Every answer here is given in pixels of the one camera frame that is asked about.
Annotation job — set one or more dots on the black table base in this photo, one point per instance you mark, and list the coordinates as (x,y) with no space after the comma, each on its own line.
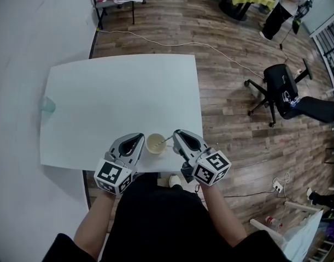
(233,8)

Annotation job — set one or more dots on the cream paper cup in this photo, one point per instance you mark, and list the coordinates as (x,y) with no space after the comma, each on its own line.
(151,142)

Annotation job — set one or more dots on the white plastic sheet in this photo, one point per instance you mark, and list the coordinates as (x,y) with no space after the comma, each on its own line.
(306,236)

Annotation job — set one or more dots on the person's white shoe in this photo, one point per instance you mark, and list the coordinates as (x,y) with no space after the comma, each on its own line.
(174,180)

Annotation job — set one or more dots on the white power strip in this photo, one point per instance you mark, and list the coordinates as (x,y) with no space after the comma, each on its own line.
(278,185)

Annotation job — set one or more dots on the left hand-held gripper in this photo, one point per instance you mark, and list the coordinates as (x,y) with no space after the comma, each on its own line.
(112,175)

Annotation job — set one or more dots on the white frame rack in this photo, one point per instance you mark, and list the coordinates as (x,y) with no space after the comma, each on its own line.
(268,229)

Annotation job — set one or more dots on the person's right forearm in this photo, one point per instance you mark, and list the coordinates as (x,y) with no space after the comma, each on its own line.
(224,217)

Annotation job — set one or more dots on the black office chair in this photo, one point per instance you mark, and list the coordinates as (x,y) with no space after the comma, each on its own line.
(278,83)

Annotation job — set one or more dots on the person's left forearm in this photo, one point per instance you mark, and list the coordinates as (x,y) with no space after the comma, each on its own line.
(93,220)

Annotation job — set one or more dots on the translucent green tumbler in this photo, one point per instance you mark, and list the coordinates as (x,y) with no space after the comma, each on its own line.
(47,105)

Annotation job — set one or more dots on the red capped plastic bottle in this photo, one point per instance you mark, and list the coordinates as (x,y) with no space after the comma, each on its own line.
(273,220)

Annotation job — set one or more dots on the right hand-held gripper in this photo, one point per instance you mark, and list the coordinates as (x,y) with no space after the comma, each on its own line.
(210,168)

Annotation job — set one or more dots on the grey folding chair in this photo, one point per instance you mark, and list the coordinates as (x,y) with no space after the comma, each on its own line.
(101,5)

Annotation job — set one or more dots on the black metal railing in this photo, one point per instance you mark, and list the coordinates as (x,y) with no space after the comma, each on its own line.
(329,48)

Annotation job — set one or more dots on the person's black clothing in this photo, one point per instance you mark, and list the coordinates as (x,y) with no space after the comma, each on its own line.
(161,222)

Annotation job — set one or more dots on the thin pale straw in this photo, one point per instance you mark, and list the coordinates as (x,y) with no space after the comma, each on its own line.
(162,142)

